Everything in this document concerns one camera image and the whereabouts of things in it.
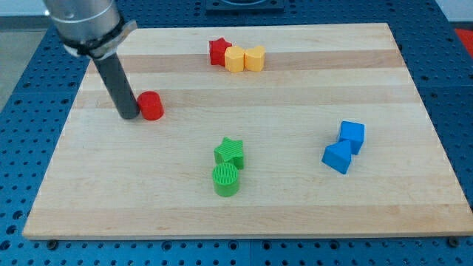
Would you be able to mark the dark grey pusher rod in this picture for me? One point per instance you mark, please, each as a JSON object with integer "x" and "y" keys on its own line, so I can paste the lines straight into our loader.
{"x": 114, "y": 78}

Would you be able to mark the red cylinder block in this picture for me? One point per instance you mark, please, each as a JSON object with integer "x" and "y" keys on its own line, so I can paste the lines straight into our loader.
{"x": 150, "y": 105}

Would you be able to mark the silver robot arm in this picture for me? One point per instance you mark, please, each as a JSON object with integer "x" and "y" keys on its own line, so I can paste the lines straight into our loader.
{"x": 95, "y": 29}

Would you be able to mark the red star block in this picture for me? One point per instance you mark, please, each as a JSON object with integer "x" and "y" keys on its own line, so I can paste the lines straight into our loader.
{"x": 217, "y": 49}

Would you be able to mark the green star block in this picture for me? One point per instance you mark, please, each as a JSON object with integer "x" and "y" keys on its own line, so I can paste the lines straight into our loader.
{"x": 230, "y": 151}

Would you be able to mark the yellow hexagon block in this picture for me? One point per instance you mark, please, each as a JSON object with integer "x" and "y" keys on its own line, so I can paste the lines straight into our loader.
{"x": 234, "y": 59}

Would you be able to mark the yellow heart block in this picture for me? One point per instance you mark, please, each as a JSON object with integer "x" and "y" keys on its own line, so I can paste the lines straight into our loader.
{"x": 255, "y": 58}

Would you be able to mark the green cylinder block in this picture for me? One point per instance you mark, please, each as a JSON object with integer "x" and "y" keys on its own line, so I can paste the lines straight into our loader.
{"x": 225, "y": 178}

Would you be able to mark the wooden board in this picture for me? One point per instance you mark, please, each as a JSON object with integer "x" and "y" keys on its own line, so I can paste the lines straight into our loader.
{"x": 306, "y": 131}

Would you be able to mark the blue triangle block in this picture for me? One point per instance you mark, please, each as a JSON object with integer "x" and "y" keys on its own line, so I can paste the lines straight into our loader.
{"x": 338, "y": 156}

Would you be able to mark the blue cube block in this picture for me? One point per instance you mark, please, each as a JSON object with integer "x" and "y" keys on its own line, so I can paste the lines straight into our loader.
{"x": 354, "y": 133}

